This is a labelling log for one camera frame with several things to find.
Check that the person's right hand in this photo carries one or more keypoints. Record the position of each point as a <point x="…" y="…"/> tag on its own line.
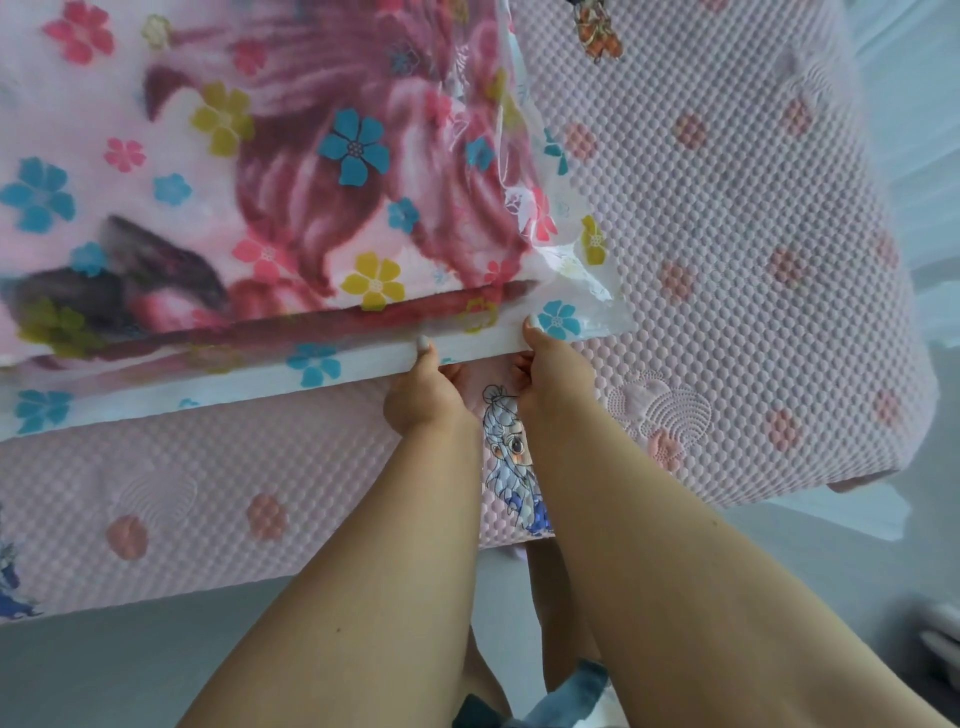
<point x="555" y="379"/>

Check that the person's left hand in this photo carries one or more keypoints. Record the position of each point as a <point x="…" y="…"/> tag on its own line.
<point x="427" y="401"/>

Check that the flower-print plastic storage bag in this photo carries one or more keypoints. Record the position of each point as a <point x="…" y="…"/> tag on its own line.
<point x="225" y="386"/>

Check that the red floral blanket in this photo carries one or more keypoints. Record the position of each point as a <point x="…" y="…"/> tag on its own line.
<point x="225" y="150"/>

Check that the person's right forearm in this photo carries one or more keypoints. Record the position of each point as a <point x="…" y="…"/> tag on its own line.
<point x="712" y="600"/>

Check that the person's left forearm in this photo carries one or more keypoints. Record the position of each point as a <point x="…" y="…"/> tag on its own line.
<point x="360" y="615"/>

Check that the person's right leg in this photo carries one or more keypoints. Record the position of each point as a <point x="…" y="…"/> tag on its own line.
<point x="559" y="615"/>

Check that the person's leg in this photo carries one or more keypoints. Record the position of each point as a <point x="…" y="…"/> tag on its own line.
<point x="559" y="615"/>
<point x="480" y="682"/>

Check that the person's left leg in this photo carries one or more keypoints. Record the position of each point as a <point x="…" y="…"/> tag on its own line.
<point x="480" y="682"/>

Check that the pink cartoon bed sheet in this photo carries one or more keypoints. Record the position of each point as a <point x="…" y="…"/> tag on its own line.
<point x="750" y="225"/>

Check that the white patterned shorts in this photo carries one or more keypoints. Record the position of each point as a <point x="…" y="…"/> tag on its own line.
<point x="609" y="712"/>

